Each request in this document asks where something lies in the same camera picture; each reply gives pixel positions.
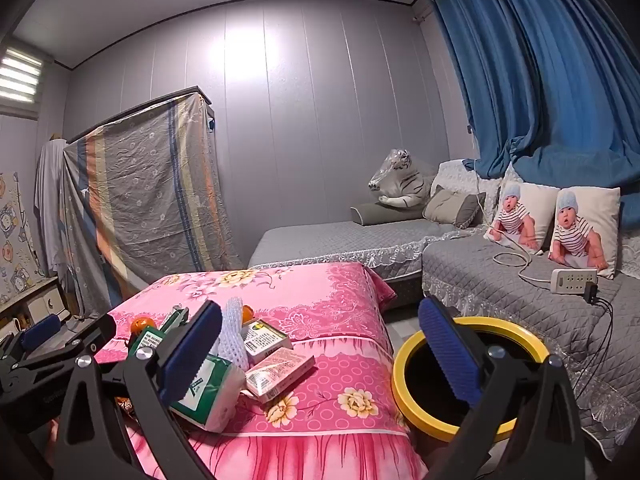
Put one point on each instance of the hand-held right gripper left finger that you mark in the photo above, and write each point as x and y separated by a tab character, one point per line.
192	355

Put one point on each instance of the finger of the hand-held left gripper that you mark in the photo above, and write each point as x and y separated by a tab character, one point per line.
40	329
85	342

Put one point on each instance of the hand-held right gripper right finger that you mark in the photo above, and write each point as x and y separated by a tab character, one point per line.
450	355

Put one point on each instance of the green packet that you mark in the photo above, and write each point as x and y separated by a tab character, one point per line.
175	316

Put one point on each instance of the white foam fruit net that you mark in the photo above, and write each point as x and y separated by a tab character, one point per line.
235	330

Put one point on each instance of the green box with white label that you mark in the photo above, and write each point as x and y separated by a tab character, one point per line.
145	340

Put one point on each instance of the green tissue pack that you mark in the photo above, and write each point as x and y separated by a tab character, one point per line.
215	400

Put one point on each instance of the black bin with yellow rim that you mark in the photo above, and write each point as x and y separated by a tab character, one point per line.
402	385

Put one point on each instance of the small orange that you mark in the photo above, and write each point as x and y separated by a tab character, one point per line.
140	324
248	315

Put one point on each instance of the white box with yellow label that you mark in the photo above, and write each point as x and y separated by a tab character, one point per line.
265	342

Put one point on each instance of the brown snack wrapper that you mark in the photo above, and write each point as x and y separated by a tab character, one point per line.
124	406

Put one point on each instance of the pink paper box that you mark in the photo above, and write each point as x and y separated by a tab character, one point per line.
280	372

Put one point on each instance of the white low cabinet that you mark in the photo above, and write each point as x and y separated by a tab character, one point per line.
45	300

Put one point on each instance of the grey quilted sofa cover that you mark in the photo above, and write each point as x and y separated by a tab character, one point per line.
525	320
325	240

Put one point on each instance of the plain grey hanging cloth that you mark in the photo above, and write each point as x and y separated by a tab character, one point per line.
50	200

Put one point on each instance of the white power strip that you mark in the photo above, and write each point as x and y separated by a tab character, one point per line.
572	280

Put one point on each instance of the grey square cushion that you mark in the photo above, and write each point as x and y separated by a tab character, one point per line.
450	207

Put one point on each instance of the baby print pillow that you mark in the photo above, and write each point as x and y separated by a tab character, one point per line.
515	220
580	235

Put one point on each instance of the black charger plug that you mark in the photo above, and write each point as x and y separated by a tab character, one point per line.
591	294

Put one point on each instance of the grey bolster pillow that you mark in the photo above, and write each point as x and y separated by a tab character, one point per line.
380	214

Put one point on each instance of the striped grey sheet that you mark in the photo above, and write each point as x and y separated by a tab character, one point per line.
150	185

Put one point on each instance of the white tiger plush toy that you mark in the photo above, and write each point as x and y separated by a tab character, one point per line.
400	180

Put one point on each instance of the white lace sofa back cover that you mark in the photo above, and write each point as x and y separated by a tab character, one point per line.
455	172

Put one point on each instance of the white window blind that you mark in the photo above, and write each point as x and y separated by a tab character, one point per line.
20	75

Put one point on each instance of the blue curtain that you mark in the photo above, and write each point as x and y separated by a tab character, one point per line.
540	85

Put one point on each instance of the cartoon wall poster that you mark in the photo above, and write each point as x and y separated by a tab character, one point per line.
15	240

